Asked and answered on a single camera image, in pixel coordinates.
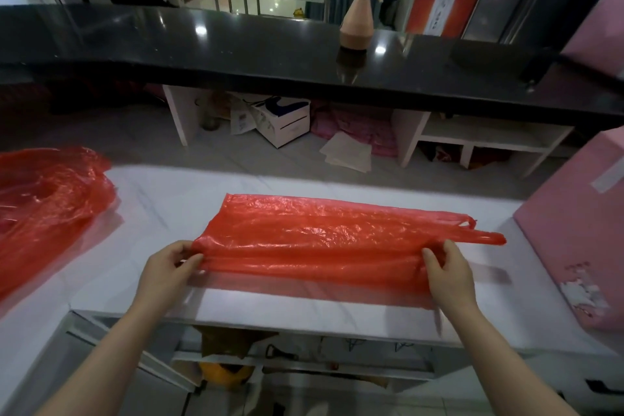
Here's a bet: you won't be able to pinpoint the person's left hand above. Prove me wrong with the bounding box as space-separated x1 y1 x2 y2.
134 240 204 310

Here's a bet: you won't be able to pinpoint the person's right hand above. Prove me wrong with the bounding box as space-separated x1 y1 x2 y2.
421 239 479 316

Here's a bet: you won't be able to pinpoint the red plastic bag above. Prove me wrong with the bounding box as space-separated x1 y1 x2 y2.
188 193 508 306

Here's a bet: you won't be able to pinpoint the person's left forearm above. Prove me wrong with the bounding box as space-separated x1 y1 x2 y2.
34 298 169 416

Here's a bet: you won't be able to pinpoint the person's right forearm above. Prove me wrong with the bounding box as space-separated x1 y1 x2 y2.
446 301 581 416

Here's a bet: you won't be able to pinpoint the yellow round object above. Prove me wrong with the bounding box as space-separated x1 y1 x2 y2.
199 361 255 389

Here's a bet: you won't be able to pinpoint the white low shelf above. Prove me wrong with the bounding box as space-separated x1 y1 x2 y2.
392 110 576 180

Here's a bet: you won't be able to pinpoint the white paper sheets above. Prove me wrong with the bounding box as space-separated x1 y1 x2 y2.
319 131 373 174

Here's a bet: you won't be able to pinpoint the pink cardboard box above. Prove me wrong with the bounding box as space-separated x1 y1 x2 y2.
513 125 624 333

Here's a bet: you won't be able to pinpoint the pile of red plastic bags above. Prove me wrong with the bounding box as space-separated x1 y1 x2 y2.
0 147 118 302

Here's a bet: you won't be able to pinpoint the pink plastic bag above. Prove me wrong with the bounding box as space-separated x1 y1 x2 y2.
310 101 398 159

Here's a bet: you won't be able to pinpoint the white cardboard box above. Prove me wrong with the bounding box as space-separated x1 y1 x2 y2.
249 96 311 149

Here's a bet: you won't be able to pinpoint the black counter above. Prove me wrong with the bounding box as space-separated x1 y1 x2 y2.
0 4 624 131

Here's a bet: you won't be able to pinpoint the tan spray bottle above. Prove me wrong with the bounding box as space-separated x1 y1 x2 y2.
339 0 389 52

